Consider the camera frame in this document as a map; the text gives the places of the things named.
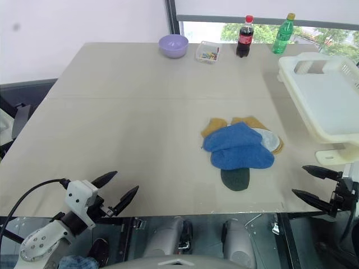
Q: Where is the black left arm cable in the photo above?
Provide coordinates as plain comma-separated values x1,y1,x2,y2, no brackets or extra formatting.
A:
0,178,70,239

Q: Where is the cream plastic lid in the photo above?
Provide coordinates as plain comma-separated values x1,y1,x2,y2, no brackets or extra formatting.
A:
314,149,358,165

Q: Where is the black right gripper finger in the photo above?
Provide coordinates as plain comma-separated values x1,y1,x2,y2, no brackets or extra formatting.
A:
291,188,334,214
301,165,342,182

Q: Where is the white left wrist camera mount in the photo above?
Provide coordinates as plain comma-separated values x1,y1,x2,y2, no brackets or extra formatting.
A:
65,179,99,228

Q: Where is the blue sock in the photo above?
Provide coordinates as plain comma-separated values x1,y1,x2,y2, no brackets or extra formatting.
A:
210,145,275,171
202,122,263,154

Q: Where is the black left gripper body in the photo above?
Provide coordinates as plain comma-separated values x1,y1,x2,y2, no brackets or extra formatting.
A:
90,195,118,222

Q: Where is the cola bottle with red cap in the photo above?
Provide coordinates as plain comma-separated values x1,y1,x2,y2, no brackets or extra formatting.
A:
235,15,255,59

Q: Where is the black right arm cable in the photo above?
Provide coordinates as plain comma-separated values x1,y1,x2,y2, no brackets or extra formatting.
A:
339,208,359,254

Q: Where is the white plastic basket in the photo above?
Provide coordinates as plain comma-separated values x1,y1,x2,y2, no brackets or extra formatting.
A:
277,52,359,145

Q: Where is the grey rounded robot leg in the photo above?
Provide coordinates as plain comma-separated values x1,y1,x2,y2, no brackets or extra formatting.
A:
222,219,257,269
145,217,193,259

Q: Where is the light grey sock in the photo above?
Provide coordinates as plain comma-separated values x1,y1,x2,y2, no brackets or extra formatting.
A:
253,127,282,152

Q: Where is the purple plastic bowl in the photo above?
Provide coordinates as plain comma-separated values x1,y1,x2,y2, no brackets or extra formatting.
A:
158,34,189,59

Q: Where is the blue denim trouser leg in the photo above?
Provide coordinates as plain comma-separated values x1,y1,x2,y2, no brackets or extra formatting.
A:
58,254,99,269

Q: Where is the dark window frame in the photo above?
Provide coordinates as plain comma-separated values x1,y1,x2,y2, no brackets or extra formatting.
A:
164,0,359,44

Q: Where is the mustard yellow sock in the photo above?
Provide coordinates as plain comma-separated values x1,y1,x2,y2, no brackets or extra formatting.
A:
201,117,229,138
229,115,285,156

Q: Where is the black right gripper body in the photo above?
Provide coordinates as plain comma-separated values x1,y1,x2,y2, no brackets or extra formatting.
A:
329,170,359,218

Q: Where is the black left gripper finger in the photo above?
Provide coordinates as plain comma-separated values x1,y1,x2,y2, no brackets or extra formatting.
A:
91,170,119,189
110,184,140,216

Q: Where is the black shoe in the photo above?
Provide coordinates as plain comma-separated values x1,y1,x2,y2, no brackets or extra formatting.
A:
86,238,111,267

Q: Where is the clear plastic container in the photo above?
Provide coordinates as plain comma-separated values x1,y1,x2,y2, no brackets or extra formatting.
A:
195,40,223,65

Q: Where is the green bottle with yellow cap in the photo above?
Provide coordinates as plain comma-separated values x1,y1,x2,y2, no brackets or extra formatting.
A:
271,12,297,55

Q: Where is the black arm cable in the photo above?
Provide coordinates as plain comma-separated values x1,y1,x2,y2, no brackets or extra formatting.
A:
0,178,70,239
339,208,359,254

